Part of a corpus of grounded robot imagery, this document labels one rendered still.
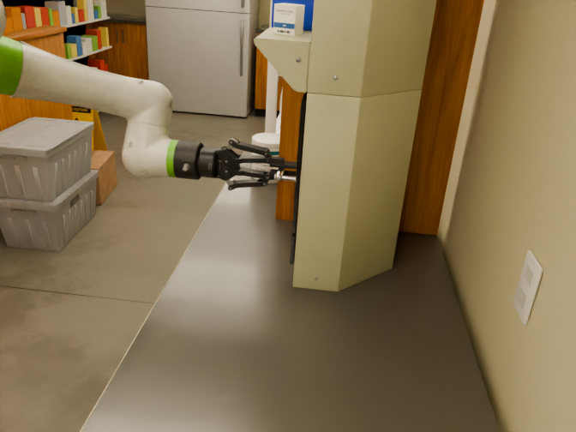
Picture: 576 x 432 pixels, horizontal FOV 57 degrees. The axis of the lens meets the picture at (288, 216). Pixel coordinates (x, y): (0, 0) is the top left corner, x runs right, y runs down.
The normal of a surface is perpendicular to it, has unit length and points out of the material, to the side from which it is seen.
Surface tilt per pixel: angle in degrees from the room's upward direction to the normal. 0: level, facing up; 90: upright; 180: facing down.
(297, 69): 90
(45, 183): 95
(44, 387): 0
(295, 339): 0
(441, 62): 90
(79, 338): 0
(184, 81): 90
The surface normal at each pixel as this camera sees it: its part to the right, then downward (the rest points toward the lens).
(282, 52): -0.11, 0.42
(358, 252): 0.63, 0.37
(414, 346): 0.06, -0.90
